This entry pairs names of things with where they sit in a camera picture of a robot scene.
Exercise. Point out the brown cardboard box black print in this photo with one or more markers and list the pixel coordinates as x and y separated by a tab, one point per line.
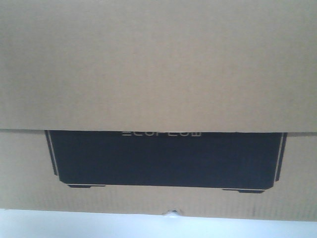
158	65

